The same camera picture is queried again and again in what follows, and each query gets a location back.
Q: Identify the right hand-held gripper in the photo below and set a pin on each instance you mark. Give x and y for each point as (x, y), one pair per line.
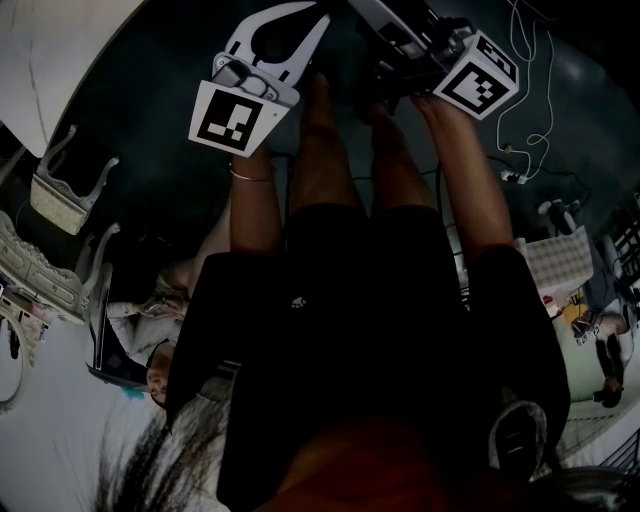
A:
(475, 82)

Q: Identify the person's leg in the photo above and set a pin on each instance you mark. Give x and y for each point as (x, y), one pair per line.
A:
(325, 160)
(400, 170)

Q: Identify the person's face and neck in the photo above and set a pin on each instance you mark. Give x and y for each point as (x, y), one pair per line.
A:
(380, 475)

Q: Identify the person's right forearm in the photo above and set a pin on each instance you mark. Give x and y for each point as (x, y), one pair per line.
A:
(470, 190)

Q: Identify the checked cloth covered table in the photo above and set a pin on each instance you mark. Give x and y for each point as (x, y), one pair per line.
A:
(560, 260)

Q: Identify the person's black shorts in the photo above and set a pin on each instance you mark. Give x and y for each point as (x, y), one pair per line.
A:
(365, 235)

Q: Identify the person's black shirt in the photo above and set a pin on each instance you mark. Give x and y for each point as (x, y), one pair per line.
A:
(375, 350)

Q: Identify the ornate white dressing table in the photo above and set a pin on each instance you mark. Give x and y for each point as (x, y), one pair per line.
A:
(45, 280)

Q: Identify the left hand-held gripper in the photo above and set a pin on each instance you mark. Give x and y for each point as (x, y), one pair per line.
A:
(227, 120)

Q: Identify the ornate white round mirror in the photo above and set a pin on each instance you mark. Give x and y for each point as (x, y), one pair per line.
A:
(15, 365)

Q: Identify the white power strip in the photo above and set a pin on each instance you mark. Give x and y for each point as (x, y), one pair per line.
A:
(515, 177)

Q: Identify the white marble table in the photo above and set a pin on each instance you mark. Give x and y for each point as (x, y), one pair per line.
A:
(55, 55)

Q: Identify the black lattice frame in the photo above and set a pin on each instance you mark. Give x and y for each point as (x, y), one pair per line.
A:
(627, 250)

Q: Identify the person's right black clog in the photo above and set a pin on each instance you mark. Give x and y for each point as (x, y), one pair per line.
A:
(372, 107)

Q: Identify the person's left forearm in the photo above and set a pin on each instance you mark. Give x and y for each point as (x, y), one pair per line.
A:
(255, 215)

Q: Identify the ornate white cushioned stool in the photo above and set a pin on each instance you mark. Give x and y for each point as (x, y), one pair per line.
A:
(57, 202)

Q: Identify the person's right leg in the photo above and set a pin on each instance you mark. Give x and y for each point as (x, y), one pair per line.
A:
(400, 170)

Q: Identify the person's left leg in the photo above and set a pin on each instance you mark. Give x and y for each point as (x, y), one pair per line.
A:
(325, 160)

